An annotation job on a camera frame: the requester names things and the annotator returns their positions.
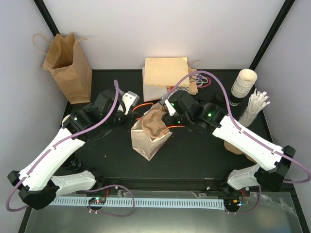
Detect left paper cup stack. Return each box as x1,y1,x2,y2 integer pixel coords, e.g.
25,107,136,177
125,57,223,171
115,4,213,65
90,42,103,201
61,115,70,128

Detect circuit board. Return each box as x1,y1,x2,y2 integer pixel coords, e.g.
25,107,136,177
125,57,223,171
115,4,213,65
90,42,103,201
88,197,106,205
224,199,249,207

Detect white printed paper bag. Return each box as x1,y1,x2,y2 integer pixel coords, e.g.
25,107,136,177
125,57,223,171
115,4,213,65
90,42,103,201
131,103,175,161

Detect right black frame post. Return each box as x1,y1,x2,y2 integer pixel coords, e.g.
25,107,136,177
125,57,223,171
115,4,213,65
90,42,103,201
249,0,295,70

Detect flat brown handled bag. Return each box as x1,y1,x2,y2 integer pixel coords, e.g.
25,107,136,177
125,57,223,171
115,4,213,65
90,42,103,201
188,60,211,95

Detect black lid stack left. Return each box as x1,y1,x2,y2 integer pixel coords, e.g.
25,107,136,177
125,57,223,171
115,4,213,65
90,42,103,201
197,99,207,105

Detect purple cable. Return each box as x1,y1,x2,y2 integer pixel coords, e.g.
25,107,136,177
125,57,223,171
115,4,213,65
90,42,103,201
5,80,122,212
160,70,311,184

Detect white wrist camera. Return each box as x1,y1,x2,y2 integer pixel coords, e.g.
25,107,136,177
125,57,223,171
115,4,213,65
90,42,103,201
162,99,176,116
118,91,139,115

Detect blue checkered paper bag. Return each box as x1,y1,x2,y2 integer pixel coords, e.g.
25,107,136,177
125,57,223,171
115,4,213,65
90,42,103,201
167,86,190,93

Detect paper cup stack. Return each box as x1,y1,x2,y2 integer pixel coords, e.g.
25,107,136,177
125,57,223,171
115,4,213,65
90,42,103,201
61,115,70,128
229,69,258,106

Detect stack of pulp carriers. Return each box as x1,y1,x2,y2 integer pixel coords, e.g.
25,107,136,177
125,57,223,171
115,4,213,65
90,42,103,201
224,141,256,163

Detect light blue cable duct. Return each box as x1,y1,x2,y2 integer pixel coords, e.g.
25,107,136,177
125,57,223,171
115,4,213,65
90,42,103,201
50,196,225,210

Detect black frame post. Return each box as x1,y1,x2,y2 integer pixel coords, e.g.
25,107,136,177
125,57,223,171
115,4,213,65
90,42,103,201
34,0,60,37
249,0,295,70

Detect right circuit board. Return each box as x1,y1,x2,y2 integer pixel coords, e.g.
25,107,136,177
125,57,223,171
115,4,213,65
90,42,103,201
224,199,249,207

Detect standing brown paper bag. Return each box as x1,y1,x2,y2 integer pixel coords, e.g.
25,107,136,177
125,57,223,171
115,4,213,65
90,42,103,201
32,33,92,104

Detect left circuit board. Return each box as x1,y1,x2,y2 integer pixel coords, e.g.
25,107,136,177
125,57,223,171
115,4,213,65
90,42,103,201
88,197,106,205

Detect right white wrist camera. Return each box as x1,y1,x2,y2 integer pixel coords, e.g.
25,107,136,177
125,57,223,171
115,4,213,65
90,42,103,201
162,99,176,116

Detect brown pulp cup carrier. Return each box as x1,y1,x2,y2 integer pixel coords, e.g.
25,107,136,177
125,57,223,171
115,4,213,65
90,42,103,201
140,108,169,138

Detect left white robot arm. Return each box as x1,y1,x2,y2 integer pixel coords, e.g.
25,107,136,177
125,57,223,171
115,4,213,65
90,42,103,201
8,90,139,210

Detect black lid stack right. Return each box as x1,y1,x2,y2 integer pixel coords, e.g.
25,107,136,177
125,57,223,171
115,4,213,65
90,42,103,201
211,93,226,109

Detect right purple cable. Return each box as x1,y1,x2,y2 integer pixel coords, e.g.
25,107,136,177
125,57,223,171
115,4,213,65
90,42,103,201
160,70,311,184

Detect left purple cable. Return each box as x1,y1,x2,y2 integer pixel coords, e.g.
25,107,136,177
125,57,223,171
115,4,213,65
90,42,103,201
5,80,122,212

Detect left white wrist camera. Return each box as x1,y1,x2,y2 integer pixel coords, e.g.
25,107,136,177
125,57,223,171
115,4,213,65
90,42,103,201
118,91,139,115

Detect cup of wrapped straws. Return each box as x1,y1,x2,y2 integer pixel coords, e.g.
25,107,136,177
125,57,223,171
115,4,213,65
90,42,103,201
239,89,270,127

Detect flat white paper bag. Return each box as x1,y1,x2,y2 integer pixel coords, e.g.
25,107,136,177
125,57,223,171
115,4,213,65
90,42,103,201
142,67,168,102

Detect black front rail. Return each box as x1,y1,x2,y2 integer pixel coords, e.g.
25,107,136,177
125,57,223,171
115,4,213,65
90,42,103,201
92,177,225,192

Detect left black frame post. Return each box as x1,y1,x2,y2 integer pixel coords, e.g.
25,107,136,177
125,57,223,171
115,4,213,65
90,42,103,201
34,0,60,37

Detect right paper cup stack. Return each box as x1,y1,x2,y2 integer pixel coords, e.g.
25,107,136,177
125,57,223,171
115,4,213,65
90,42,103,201
229,69,258,106

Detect flat tan paper bag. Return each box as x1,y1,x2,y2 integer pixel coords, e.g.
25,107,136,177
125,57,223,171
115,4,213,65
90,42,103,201
144,57,189,86

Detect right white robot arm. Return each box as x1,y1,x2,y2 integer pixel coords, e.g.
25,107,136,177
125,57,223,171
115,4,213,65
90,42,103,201
160,90,295,196

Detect black lid stack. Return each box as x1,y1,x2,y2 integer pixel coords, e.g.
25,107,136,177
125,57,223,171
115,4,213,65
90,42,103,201
211,93,226,109
197,99,207,105

